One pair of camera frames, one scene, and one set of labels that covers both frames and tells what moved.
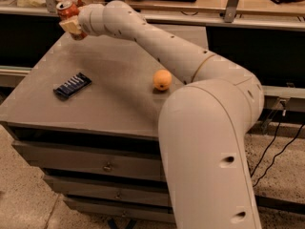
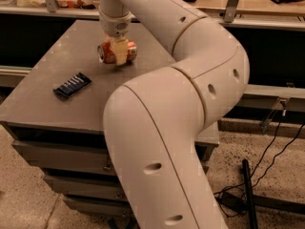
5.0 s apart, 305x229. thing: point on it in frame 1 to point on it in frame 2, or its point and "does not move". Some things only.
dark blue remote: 68,89 does not move
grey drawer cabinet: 89,119 does not move
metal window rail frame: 227,14 does not move
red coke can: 66,10 to 106,52
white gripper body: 83,22 to 114,28
